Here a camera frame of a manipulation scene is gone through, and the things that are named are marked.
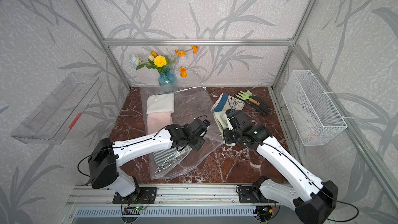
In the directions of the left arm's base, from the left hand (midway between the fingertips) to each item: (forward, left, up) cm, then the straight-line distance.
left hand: (200, 141), depth 81 cm
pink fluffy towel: (+18, +29, -9) cm, 35 cm away
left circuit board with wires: (-29, +30, -13) cm, 44 cm away
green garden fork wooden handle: (+40, -33, -10) cm, 53 cm away
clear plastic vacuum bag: (+35, +9, -10) cm, 37 cm away
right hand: (+1, -12, +7) cm, 14 cm away
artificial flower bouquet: (+40, +24, +20) cm, 50 cm away
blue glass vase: (+48, +26, +1) cm, 55 cm away
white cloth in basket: (+4, -51, +12) cm, 53 cm away
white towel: (+33, +30, -10) cm, 46 cm away
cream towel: (+4, -11, +13) cm, 17 cm away
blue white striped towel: (+33, -17, -7) cm, 38 cm away
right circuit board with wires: (-30, -30, -11) cm, 44 cm away
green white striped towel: (-6, +18, -6) cm, 20 cm away
